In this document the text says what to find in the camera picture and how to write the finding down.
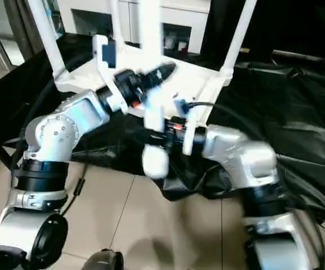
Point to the white plastic table top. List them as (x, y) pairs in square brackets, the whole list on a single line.
[(184, 84)]

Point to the white plastic table leg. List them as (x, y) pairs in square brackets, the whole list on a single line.
[(238, 33), (48, 36), (117, 22), (152, 33)]

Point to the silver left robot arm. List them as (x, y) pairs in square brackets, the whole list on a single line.
[(52, 135)]

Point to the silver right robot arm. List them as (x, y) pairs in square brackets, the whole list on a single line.
[(235, 152)]

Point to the white glass-door cabinet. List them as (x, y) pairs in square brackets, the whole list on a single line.
[(179, 17)]

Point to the small yellow label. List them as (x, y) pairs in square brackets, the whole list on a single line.
[(244, 50)]

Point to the grey curtain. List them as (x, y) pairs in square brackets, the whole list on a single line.
[(30, 25)]

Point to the black shiny mat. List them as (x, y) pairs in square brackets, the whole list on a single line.
[(291, 112)]

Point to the black robot foot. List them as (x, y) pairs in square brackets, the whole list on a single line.
[(103, 260)]

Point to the long dark metal bar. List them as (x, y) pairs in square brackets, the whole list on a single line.
[(306, 56)]

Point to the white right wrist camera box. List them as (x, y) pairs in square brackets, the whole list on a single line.
[(190, 132)]

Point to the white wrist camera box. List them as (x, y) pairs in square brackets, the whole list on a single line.
[(103, 59), (190, 132)]

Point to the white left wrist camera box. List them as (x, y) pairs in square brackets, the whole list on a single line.
[(103, 59)]

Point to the black table frame leg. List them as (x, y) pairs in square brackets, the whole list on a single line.
[(1, 154)]

